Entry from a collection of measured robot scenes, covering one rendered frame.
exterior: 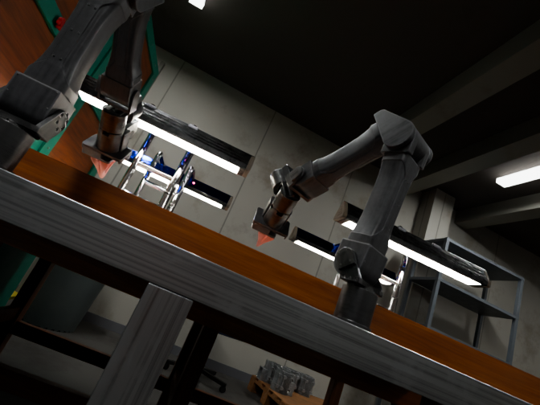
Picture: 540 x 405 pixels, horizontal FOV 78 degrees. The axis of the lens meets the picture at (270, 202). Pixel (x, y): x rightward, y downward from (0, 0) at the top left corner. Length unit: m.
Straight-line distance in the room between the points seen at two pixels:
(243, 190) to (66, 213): 3.45
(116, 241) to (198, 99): 3.78
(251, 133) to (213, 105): 0.54
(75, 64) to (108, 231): 0.35
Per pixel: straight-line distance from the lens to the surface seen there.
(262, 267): 0.75
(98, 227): 0.34
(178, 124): 1.15
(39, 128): 0.58
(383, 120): 0.75
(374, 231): 0.62
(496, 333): 5.52
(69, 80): 0.62
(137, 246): 0.33
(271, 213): 0.87
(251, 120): 4.08
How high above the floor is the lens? 0.64
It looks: 18 degrees up
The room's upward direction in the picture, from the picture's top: 23 degrees clockwise
